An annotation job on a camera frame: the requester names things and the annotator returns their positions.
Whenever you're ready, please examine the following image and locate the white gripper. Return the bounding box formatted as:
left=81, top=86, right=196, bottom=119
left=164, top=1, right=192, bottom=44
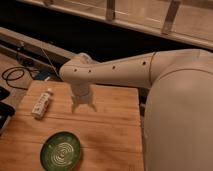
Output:
left=71, top=83, right=97, bottom=113

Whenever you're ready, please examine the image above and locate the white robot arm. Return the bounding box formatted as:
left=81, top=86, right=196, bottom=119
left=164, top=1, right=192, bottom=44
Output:
left=59, top=49, right=213, bottom=171

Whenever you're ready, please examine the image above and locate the blue object behind table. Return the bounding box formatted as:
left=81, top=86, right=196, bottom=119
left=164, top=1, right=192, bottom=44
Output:
left=34, top=70, right=50, bottom=81

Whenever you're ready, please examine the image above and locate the black device at left edge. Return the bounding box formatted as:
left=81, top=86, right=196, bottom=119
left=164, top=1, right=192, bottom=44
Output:
left=0, top=86, right=15, bottom=135

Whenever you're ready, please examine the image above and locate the metal floor rail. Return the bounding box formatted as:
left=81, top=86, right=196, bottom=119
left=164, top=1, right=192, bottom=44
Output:
left=0, top=27, right=75, bottom=68

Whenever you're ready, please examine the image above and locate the wooden shelf frame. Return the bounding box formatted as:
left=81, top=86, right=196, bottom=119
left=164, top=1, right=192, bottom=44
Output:
left=18, top=0, right=213, bottom=50

